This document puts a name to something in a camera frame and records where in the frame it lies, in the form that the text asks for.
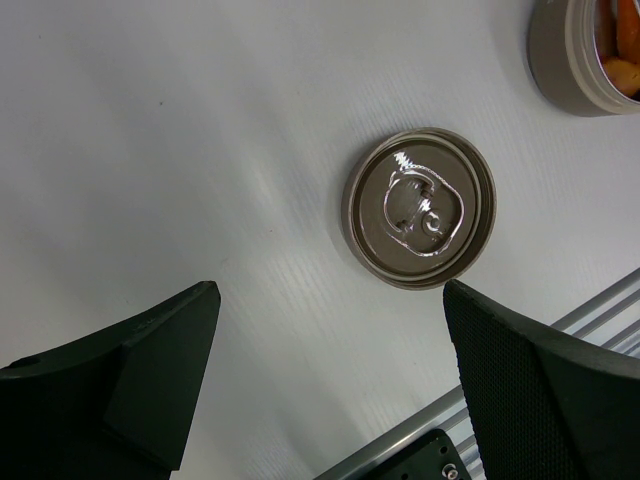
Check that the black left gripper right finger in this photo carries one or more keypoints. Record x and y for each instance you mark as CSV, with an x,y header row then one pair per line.
x,y
543,404

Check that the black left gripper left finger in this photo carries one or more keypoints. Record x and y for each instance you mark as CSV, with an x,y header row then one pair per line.
x,y
116,404

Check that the brown round lid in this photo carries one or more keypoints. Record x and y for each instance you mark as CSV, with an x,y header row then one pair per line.
x,y
419,209

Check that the orange fried shrimp piece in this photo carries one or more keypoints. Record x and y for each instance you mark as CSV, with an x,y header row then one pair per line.
x,y
617,42

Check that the beige band metal container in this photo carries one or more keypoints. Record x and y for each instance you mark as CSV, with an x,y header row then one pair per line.
x,y
564,59

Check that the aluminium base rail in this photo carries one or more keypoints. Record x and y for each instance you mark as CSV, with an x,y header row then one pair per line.
x,y
450,412

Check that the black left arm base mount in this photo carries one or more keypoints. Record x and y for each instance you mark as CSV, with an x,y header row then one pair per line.
x,y
430,456

